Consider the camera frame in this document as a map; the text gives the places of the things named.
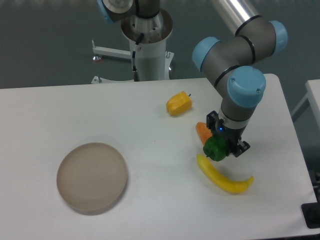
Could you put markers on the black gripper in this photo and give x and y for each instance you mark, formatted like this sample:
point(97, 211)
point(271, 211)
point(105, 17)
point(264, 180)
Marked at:
point(230, 130)

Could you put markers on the orange toy pepper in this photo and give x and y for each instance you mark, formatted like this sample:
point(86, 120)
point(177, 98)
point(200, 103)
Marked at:
point(203, 132)

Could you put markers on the green toy bell pepper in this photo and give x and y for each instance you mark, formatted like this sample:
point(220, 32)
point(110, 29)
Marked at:
point(216, 148)

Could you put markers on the black device at edge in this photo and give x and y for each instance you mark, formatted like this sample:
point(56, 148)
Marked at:
point(311, 214)

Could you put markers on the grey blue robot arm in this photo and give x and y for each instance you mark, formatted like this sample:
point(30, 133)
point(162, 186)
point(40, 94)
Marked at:
point(227, 65)

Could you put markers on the yellow toy banana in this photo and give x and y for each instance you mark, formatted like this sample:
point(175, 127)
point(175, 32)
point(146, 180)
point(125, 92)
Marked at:
point(224, 183)

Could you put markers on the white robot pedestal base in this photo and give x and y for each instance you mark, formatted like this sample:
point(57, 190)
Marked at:
point(147, 37)

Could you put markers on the yellow toy bell pepper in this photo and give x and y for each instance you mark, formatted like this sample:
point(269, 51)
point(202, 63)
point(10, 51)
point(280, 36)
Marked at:
point(179, 103)

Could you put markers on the beige round plate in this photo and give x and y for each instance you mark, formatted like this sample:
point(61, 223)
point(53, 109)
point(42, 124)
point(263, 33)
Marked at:
point(92, 178)

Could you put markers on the white side table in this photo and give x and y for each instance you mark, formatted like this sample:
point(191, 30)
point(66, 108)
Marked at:
point(310, 99)

